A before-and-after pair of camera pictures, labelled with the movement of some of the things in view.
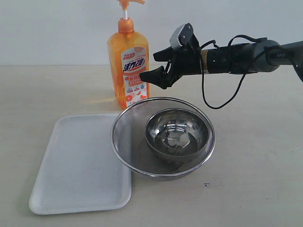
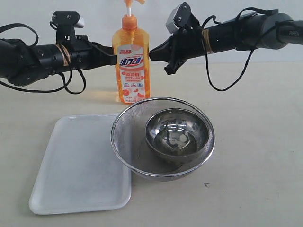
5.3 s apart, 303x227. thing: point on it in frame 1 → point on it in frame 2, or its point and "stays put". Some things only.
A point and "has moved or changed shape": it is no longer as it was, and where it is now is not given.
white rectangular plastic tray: (80, 171) stays put
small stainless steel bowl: (177, 133) stays put
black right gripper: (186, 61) → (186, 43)
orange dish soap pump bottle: (129, 54) has moved or changed shape
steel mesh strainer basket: (129, 141) stays put
